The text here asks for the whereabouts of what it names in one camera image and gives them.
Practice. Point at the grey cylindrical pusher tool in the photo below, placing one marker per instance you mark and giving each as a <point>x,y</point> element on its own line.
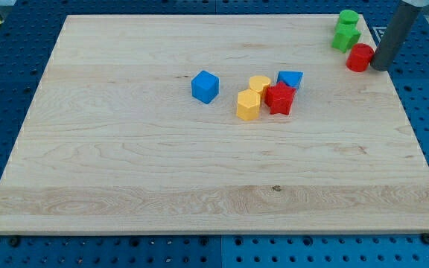
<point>395,34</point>

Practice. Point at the blue triangle block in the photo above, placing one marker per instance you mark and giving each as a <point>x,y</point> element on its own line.
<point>290,78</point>

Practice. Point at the yellow heart block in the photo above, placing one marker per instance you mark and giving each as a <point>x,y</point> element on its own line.
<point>259,84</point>

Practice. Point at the green cylinder block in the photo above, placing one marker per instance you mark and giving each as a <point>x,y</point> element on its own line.
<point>347,17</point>

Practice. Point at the green star block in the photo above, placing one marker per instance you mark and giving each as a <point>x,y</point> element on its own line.
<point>345,37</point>

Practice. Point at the red cylinder block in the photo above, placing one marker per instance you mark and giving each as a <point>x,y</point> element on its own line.
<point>359,58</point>

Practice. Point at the red star block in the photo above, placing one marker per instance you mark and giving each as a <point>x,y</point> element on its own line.
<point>279,98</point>

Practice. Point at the yellow hexagon block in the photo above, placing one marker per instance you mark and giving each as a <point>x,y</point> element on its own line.
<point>248,105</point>

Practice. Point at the blue cube block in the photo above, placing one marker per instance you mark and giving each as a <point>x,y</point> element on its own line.
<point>205,87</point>

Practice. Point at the wooden board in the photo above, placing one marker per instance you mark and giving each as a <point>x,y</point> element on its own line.
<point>114,143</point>

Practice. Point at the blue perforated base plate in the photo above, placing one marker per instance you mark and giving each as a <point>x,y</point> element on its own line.
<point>27,36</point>

